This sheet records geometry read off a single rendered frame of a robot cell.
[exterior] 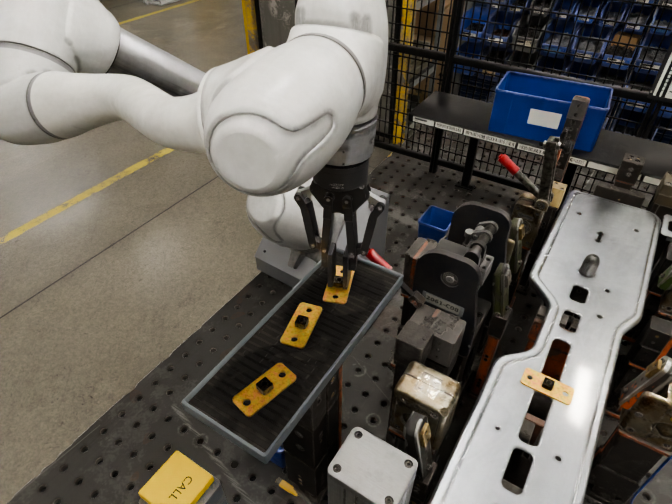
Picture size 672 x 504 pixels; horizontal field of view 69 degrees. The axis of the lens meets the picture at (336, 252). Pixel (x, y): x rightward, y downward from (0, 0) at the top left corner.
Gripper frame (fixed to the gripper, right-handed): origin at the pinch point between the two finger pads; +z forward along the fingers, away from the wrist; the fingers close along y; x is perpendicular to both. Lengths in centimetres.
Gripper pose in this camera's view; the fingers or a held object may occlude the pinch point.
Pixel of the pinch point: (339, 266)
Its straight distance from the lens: 76.9
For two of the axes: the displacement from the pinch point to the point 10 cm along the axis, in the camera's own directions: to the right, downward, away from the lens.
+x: 2.0, -6.4, 7.4
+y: 9.8, 1.4, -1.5
